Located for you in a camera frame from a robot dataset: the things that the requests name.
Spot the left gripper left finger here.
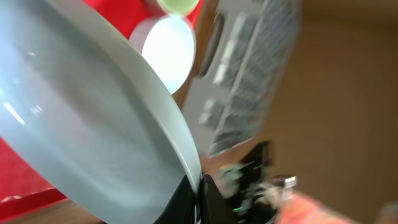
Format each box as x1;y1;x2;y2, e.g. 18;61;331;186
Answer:
154;176;195;224

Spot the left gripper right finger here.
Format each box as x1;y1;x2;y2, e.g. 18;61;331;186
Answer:
198;174;238;224

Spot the light blue plate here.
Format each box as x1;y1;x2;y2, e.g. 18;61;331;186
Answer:
0;0;203;224

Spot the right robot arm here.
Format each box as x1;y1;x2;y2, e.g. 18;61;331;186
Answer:
216;141;297;224

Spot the grey dishwasher rack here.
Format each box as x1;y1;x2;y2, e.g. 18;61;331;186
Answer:
182;0;302;157

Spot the red serving tray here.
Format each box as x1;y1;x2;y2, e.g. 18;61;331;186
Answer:
0;0;205;223

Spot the light blue bowl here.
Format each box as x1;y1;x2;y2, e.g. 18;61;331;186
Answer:
129;16;197;94

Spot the green saucer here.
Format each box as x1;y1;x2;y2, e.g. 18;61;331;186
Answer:
156;0;199;16

